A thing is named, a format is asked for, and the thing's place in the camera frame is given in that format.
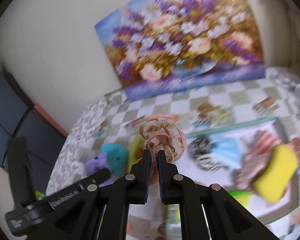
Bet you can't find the pink floral scrunchie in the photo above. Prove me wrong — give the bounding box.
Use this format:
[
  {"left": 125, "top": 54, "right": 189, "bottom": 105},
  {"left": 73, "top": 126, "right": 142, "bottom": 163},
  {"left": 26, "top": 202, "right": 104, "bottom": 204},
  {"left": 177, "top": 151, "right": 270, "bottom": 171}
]
[{"left": 139, "top": 115, "right": 186, "bottom": 186}]

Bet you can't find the green tissue pack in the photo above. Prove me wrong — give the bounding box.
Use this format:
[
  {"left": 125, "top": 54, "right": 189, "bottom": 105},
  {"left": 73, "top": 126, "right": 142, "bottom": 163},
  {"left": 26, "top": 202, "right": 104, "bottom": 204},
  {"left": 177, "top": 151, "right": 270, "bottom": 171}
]
[
  {"left": 229, "top": 190, "right": 251, "bottom": 209},
  {"left": 35, "top": 190, "right": 46, "bottom": 200}
]

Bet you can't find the blue face mask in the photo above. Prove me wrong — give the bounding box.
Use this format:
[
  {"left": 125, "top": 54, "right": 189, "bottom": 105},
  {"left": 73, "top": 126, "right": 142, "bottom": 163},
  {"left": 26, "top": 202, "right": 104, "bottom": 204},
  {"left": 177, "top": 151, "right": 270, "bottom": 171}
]
[{"left": 210, "top": 136, "right": 242, "bottom": 170}]

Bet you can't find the floral still life painting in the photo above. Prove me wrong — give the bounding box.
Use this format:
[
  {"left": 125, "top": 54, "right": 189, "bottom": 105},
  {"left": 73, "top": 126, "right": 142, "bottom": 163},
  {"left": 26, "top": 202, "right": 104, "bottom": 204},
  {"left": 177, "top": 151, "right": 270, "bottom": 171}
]
[{"left": 94, "top": 0, "right": 265, "bottom": 101}]

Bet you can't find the teal rimmed white tray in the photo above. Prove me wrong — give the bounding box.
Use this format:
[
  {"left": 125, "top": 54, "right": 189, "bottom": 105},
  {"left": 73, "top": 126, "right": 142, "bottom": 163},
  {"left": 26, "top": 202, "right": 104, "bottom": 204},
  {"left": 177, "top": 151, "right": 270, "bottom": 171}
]
[{"left": 175, "top": 117, "right": 300, "bottom": 239}]

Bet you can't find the pink white zigzag cloth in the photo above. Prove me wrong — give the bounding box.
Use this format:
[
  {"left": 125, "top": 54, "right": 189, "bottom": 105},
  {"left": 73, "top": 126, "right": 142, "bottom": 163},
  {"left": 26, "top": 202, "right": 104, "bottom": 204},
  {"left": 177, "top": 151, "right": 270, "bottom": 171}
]
[{"left": 235, "top": 129, "right": 282, "bottom": 190}]

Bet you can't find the yellow sponge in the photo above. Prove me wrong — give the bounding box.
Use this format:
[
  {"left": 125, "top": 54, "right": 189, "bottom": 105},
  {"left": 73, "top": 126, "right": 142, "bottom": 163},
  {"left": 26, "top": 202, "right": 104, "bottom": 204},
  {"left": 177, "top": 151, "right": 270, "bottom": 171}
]
[{"left": 253, "top": 144, "right": 299, "bottom": 204}]

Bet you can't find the yellow green cloth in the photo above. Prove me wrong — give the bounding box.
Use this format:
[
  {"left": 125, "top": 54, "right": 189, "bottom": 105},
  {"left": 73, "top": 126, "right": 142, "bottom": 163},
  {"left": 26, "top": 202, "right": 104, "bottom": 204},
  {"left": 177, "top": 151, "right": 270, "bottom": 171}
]
[{"left": 127, "top": 134, "right": 145, "bottom": 172}]

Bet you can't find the purple tissue pack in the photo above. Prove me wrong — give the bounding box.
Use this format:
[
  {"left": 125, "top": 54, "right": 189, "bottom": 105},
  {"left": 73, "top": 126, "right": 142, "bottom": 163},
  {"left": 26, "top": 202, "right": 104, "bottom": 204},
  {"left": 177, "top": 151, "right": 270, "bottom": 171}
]
[{"left": 85, "top": 153, "right": 110, "bottom": 177}]

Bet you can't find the teal plastic toy case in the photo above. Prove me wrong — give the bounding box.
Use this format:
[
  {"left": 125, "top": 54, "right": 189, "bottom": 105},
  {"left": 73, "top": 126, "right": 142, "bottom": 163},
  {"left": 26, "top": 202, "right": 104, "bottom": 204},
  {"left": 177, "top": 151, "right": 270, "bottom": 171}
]
[{"left": 100, "top": 143, "right": 128, "bottom": 177}]

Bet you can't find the dark blue refrigerator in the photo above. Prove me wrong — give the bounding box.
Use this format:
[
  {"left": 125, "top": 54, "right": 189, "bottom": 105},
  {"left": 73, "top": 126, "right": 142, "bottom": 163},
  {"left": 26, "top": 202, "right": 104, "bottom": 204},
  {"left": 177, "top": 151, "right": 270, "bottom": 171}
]
[{"left": 0, "top": 70, "right": 66, "bottom": 193}]

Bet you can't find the black white leopard scrunchie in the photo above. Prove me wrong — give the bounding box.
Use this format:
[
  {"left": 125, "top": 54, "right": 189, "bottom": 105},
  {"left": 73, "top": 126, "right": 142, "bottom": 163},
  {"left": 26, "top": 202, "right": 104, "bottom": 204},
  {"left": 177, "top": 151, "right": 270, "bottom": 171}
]
[{"left": 188, "top": 136, "right": 228, "bottom": 171}]

